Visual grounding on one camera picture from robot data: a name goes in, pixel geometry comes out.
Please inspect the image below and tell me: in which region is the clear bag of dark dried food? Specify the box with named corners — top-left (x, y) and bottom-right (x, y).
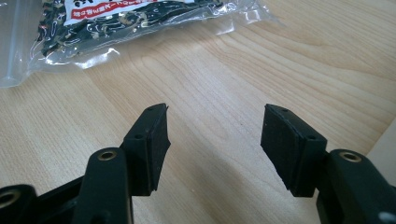
top-left (0, 0), bottom-right (279, 89)

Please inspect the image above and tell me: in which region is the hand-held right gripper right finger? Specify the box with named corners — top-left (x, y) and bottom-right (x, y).
top-left (260, 104), bottom-right (329, 198)

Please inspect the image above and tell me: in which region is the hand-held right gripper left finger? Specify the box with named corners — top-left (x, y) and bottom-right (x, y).
top-left (120, 103), bottom-right (172, 197)

